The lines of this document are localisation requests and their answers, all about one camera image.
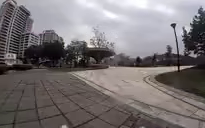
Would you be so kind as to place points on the grey building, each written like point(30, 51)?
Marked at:
point(50, 36)

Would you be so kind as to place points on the low dark hedge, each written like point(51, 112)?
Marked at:
point(0, 68)

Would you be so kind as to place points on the tall pale high-rise building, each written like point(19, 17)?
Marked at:
point(8, 30)

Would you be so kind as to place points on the dark lamp post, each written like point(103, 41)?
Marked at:
point(177, 50)

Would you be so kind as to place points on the mid-height pale building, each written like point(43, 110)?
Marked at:
point(28, 41)

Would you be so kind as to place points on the mushroom-shaped structure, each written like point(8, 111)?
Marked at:
point(98, 53)

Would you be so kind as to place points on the grass patch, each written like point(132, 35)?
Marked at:
point(190, 80)

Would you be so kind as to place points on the row of distant trees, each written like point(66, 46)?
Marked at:
point(150, 60)

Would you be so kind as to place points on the pale stone kerb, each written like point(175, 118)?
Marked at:
point(176, 95)

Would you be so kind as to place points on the pale stone path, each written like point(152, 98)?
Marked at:
point(123, 83)

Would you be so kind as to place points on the robot's own part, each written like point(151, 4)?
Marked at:
point(64, 126)

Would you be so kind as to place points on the bare thin tree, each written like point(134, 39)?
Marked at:
point(100, 40)

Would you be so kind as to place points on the group of dark trees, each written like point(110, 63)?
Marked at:
point(50, 51)

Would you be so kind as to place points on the dark leafy tree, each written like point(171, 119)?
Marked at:
point(200, 33)

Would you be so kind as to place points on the grey tiled paving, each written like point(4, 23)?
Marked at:
point(40, 100)

